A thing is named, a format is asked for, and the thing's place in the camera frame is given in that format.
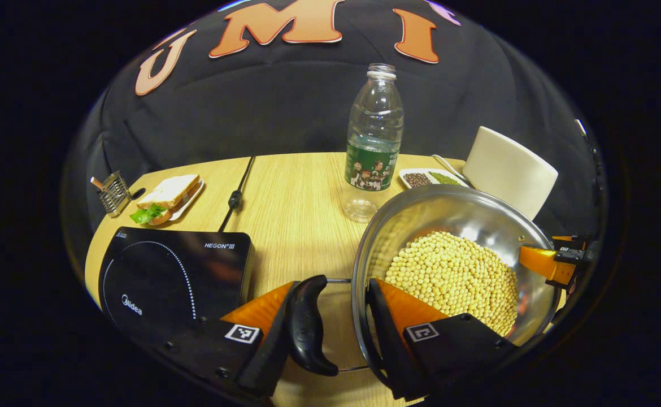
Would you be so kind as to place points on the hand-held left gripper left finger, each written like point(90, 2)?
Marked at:
point(268, 350)

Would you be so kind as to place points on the pile of yellow soybeans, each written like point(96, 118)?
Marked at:
point(455, 277)

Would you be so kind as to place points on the stainless steel pot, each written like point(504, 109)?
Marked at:
point(438, 212)

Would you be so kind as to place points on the white sandwich plate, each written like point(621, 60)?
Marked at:
point(192, 202)

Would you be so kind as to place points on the sandwich with lettuce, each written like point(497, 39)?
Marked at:
point(169, 192)

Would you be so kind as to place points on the black induction cooktop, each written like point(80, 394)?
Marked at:
point(161, 282)

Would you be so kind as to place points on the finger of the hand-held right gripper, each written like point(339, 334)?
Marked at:
point(545, 263)

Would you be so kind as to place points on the white divided bean plate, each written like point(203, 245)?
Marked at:
point(421, 180)

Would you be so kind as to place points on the clear plastic water bottle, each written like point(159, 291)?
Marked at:
point(374, 124)

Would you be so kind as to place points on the white toaster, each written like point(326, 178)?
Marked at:
point(508, 169)

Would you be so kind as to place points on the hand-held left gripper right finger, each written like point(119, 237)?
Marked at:
point(387, 350)

